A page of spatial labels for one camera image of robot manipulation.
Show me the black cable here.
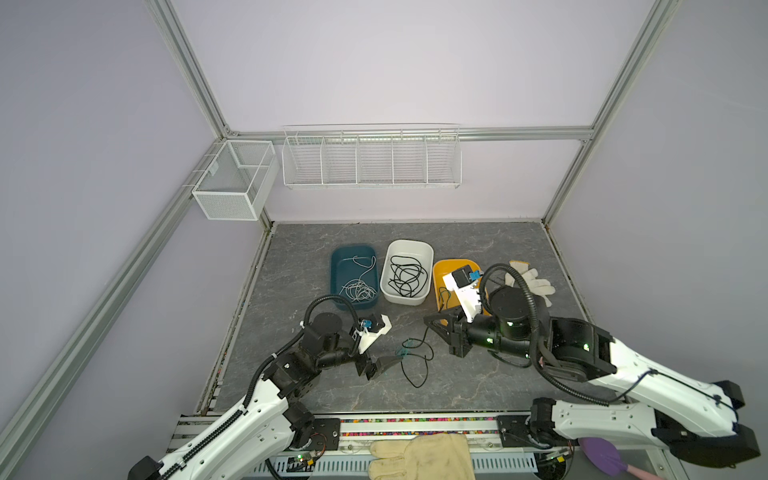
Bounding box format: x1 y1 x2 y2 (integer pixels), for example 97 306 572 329
388 254 428 289
386 266 429 299
398 323 436 389

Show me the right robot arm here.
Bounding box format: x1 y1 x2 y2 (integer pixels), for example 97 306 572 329
424 286 761 468

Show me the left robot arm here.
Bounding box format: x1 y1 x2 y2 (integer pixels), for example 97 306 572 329
128 312 399 479

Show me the yellow plastic bin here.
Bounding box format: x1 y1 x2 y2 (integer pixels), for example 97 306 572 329
432 259 482 311

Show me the white knit glove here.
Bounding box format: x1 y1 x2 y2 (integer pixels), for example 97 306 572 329
509 261 556 308

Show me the white plastic bin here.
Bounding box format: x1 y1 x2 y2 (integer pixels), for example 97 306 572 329
380 239 434 306

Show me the dark teal plastic bin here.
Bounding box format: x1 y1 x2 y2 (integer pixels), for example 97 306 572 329
330 244 380 310

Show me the beige leather glove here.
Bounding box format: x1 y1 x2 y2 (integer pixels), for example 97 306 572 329
368 433 475 480

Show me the purple pink brush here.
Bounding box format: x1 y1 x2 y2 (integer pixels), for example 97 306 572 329
578 437 662 480

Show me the small white mesh basket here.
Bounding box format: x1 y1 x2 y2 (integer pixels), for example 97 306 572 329
192 140 280 221

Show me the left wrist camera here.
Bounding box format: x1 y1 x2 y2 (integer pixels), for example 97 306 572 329
351 314 392 356

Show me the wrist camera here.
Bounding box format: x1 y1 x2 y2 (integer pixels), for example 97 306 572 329
443 265 483 323
351 314 392 356

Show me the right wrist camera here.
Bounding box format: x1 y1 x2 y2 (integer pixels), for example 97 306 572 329
443 265 483 323

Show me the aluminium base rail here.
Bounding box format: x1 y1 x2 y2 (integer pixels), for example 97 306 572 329
170 410 673 460

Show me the long white wire basket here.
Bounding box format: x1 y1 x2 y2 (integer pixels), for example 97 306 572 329
282 124 463 189

